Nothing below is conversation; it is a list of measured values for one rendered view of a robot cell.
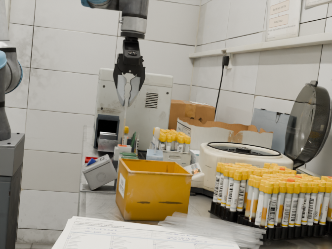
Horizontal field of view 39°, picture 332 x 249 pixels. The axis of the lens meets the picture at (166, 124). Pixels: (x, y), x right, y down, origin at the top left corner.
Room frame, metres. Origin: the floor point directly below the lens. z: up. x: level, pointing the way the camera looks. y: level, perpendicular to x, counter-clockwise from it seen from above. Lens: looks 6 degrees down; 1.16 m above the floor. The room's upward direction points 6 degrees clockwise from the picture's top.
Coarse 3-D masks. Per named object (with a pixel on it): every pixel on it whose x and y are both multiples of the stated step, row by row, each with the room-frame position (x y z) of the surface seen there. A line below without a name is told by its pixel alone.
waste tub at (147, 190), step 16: (128, 160) 1.03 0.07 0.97; (144, 160) 1.04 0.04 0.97; (128, 176) 0.90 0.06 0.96; (144, 176) 0.91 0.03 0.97; (160, 176) 0.92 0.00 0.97; (176, 176) 0.93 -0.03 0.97; (128, 192) 0.90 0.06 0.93; (144, 192) 0.91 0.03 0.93; (160, 192) 0.92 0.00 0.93; (176, 192) 0.93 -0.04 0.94; (128, 208) 0.90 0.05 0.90; (144, 208) 0.91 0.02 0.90; (160, 208) 0.92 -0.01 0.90; (176, 208) 0.93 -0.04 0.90
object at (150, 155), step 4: (148, 152) 1.15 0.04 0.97; (152, 152) 1.16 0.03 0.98; (156, 152) 1.17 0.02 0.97; (160, 152) 1.17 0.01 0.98; (148, 156) 1.11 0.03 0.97; (152, 156) 1.11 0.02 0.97; (156, 156) 1.11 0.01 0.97; (160, 156) 1.11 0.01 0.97; (156, 160) 1.11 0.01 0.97; (160, 160) 1.11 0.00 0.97
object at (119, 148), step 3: (117, 147) 1.36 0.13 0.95; (120, 147) 1.34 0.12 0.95; (123, 147) 1.34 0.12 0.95; (126, 147) 1.34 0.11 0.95; (129, 147) 1.35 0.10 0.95; (114, 150) 1.37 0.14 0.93; (117, 150) 1.34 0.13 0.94; (120, 150) 1.34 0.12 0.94; (123, 150) 1.34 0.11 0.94; (126, 150) 1.34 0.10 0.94; (129, 150) 1.35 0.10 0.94; (114, 153) 1.36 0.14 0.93; (117, 153) 1.34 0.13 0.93; (114, 156) 1.35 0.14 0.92; (117, 156) 1.34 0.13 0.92; (114, 159) 1.34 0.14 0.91; (117, 159) 1.34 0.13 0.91
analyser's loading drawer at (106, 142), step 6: (102, 132) 1.66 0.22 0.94; (108, 132) 1.67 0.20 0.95; (102, 138) 1.62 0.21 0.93; (108, 138) 1.62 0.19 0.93; (114, 138) 1.62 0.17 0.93; (102, 144) 1.56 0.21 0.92; (108, 144) 1.57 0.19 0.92; (114, 144) 1.57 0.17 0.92; (102, 150) 1.56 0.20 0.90; (108, 150) 1.57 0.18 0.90
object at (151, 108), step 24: (96, 96) 1.97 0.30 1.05; (144, 96) 1.76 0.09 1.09; (168, 96) 1.77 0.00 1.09; (96, 120) 1.72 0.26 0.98; (120, 120) 1.74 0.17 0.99; (144, 120) 1.76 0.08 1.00; (168, 120) 1.78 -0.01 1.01; (96, 144) 1.78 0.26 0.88; (120, 144) 1.74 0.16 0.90; (144, 144) 1.76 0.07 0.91
